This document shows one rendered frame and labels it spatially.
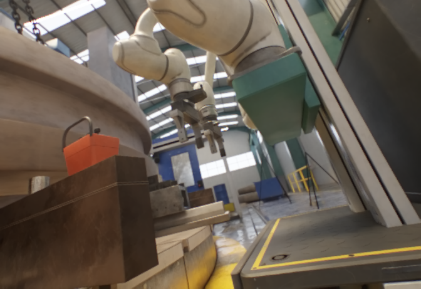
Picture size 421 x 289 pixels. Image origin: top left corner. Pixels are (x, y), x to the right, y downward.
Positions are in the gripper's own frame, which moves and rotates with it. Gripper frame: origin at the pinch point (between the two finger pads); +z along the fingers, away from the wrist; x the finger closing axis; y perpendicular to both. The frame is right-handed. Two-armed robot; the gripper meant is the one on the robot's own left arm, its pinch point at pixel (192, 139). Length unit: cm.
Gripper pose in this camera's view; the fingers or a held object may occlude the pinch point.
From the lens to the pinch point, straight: 72.9
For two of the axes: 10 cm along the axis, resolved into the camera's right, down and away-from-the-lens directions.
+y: -8.9, 3.4, 3.1
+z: 2.3, 9.1, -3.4
